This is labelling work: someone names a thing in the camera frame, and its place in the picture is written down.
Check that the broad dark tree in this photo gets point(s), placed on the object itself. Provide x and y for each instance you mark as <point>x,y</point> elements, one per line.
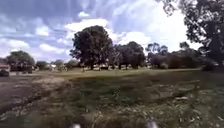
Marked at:
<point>131,55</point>

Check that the big round dark tree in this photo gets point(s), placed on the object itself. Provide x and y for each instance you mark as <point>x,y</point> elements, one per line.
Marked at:
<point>91,46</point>

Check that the green grass field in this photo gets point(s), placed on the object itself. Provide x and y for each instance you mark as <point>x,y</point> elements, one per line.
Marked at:
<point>140,96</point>

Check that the row of dark bushes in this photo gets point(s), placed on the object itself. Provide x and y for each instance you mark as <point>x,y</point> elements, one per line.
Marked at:
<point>176,58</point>

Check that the robot's own part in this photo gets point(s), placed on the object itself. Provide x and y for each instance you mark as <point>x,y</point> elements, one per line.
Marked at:
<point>152,125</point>
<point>75,126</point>

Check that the low wide tree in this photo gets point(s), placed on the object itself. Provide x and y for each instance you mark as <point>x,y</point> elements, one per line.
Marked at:
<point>20,61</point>

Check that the large overhanging tree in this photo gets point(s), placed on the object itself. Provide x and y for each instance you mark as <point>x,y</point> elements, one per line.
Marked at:
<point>208,30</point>

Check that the vehicle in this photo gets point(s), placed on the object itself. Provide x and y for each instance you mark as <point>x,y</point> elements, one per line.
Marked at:
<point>4,70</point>

